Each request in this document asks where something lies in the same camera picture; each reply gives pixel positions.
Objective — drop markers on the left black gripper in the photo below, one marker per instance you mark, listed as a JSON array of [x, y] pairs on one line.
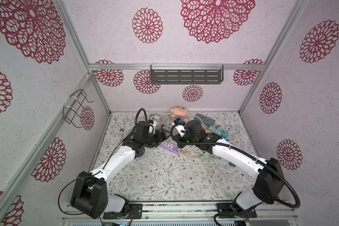
[[159, 139]]

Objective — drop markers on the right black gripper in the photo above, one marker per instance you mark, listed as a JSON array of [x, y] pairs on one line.
[[176, 138]]

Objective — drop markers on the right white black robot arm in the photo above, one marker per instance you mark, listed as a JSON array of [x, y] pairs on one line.
[[270, 185]]

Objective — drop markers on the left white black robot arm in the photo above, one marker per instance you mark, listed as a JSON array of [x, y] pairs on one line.
[[90, 196]]

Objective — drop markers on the orange power strip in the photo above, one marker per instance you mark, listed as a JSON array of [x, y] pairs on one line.
[[207, 130]]

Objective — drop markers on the white alarm clock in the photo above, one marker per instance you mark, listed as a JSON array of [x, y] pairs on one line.
[[155, 120]]

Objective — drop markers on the teal power strip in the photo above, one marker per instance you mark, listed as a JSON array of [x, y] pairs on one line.
[[219, 132]]

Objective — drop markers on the purple power strip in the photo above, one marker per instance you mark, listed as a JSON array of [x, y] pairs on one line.
[[170, 147]]

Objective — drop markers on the plush boy doll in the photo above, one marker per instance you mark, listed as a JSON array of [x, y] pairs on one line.
[[179, 114]]

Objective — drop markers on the grey wall shelf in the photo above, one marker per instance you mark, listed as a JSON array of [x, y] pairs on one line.
[[187, 77]]

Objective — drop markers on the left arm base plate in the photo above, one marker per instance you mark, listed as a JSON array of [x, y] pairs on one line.
[[131, 211]]

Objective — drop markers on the black wire wall rack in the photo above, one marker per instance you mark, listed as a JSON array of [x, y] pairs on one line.
[[79, 114]]

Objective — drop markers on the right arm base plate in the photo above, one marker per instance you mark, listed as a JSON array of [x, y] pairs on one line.
[[229, 210]]

